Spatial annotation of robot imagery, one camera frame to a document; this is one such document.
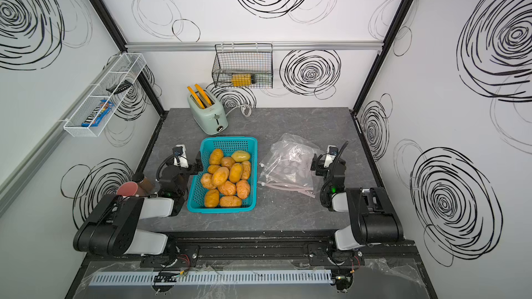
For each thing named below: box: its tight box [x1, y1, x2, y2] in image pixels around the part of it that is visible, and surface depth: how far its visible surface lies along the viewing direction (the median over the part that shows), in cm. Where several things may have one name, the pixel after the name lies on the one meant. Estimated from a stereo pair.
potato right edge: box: [241, 160, 252, 180], surface depth 93 cm
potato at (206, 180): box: [200, 173, 216, 190], surface depth 86 cm
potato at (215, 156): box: [209, 148, 224, 166], surface depth 96 cm
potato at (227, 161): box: [220, 156, 236, 169], surface depth 95 cm
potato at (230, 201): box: [219, 195, 243, 207], surface depth 84 cm
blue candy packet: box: [81, 99, 115, 128], surface depth 72 cm
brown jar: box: [137, 177, 154, 196], surface depth 90 cm
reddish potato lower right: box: [236, 179, 251, 200], surface depth 87 cm
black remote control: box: [105, 79, 133, 95], surface depth 82 cm
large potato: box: [211, 166, 230, 187], surface depth 86 cm
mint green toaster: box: [187, 89, 229, 135], surface depth 104 cm
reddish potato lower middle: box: [217, 179, 237, 196], surface depth 87 cm
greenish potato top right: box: [231, 150, 251, 163], surface depth 97 cm
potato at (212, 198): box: [204, 188, 220, 208], surface depth 84 cm
